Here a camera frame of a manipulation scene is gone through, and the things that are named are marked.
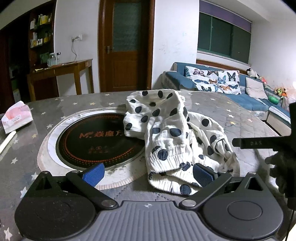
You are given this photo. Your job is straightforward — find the pink white tissue pack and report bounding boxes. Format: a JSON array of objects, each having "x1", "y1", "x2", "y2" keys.
[{"x1": 1, "y1": 101, "x2": 33, "y2": 134}]

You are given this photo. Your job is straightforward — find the round black induction cooktop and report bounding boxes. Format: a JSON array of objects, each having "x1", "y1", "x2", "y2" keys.
[{"x1": 55, "y1": 111, "x2": 152, "y2": 171}]

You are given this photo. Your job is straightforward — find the black white plush toy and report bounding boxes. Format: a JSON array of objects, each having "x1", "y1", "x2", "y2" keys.
[{"x1": 246, "y1": 68, "x2": 260, "y2": 79}]

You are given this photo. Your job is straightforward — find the brown wooden glass-panel door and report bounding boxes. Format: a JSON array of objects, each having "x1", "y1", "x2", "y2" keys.
[{"x1": 98, "y1": 0, "x2": 155, "y2": 93}]

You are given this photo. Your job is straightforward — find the dark wooden shelf cabinet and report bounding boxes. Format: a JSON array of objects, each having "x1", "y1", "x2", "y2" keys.
[{"x1": 28, "y1": 0, "x2": 57, "y2": 67}]

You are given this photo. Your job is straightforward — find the grey star-print tablecloth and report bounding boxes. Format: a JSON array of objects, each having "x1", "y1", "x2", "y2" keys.
[{"x1": 0, "y1": 89, "x2": 293, "y2": 241}]

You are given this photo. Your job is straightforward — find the blue corner sofa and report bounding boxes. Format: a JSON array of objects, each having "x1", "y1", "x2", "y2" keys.
[{"x1": 162, "y1": 62, "x2": 293, "y2": 136}]

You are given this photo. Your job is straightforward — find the green-framed window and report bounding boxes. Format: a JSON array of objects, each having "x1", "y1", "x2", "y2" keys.
[{"x1": 197, "y1": 11, "x2": 252, "y2": 65}]

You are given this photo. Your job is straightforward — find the beige cushion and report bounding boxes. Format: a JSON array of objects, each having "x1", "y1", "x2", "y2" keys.
[{"x1": 245, "y1": 77, "x2": 268, "y2": 100}]

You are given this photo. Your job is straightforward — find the white pen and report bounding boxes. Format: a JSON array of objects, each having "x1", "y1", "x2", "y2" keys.
[{"x1": 0, "y1": 130, "x2": 17, "y2": 154}]

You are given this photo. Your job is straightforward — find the white polka dot pants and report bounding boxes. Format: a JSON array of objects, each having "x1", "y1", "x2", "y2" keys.
[{"x1": 123, "y1": 89, "x2": 241, "y2": 196}]

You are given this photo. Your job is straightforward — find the butterfly print pillow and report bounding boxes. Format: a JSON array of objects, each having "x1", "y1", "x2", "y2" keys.
[{"x1": 184, "y1": 66, "x2": 241, "y2": 95}]

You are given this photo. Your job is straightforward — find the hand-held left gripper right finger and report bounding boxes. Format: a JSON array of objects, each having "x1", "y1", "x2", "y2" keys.
[{"x1": 179, "y1": 163, "x2": 269, "y2": 209}]

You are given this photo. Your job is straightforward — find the grey hanging cable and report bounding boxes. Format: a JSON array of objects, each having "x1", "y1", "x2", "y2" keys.
[{"x1": 70, "y1": 38, "x2": 78, "y2": 62}]

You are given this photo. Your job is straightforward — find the wooden side table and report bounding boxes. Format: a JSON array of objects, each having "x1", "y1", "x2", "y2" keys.
[{"x1": 26, "y1": 59, "x2": 95, "y2": 102}]

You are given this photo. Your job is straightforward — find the purple roller blind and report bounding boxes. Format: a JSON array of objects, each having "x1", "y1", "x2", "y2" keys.
[{"x1": 199, "y1": 0, "x2": 252, "y2": 33}]

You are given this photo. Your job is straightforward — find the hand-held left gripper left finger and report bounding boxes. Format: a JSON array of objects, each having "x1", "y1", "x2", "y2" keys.
[{"x1": 30, "y1": 163, "x2": 119, "y2": 209}]

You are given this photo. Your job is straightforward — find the person's right hand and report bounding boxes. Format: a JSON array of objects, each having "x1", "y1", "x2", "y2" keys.
[{"x1": 265, "y1": 153, "x2": 296, "y2": 198}]

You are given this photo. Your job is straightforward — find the colourful plush toy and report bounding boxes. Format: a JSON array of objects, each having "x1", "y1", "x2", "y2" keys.
[{"x1": 274, "y1": 87, "x2": 288, "y2": 98}]

